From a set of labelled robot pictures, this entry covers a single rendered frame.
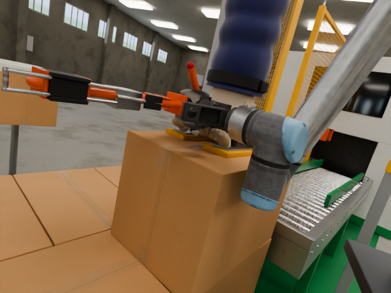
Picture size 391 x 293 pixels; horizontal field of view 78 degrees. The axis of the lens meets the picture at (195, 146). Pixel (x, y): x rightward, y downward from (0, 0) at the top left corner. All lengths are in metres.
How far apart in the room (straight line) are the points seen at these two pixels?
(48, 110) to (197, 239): 1.67
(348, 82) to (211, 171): 0.37
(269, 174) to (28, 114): 1.81
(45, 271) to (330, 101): 0.88
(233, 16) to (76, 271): 0.93
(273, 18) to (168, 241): 0.77
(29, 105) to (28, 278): 1.42
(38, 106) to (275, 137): 1.81
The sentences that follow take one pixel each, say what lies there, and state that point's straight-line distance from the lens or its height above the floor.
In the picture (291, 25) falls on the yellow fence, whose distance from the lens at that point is 2.21.
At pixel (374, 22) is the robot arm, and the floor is 1.34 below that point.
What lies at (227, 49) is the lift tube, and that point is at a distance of 0.88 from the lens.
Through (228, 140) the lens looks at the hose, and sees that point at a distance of 0.77.
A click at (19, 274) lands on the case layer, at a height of 0.54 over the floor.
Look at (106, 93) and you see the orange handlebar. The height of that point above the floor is 1.07.
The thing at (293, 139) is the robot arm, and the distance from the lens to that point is 0.52.
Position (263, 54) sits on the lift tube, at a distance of 0.88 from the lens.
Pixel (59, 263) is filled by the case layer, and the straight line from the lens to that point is 0.89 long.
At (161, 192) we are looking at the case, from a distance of 0.74.
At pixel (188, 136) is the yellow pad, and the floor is 0.96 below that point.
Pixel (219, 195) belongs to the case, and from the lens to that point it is 0.61.
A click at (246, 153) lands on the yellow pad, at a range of 0.85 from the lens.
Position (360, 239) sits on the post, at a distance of 1.80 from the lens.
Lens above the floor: 1.12
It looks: 13 degrees down
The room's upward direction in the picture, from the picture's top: 13 degrees clockwise
